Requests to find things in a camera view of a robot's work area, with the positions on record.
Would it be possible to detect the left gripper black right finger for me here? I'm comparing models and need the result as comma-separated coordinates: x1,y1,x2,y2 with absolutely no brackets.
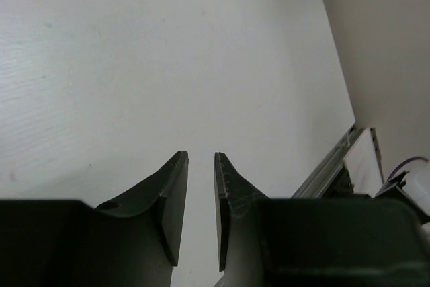
214,153,429,286

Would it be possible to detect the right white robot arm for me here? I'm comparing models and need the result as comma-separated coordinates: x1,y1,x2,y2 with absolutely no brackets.
374,165,429,224

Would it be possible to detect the aluminium table edge rail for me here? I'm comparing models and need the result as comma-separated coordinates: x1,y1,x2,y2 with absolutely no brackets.
292,126,363,198

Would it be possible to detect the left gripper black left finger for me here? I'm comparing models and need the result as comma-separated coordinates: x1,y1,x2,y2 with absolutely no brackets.
1,151,189,286

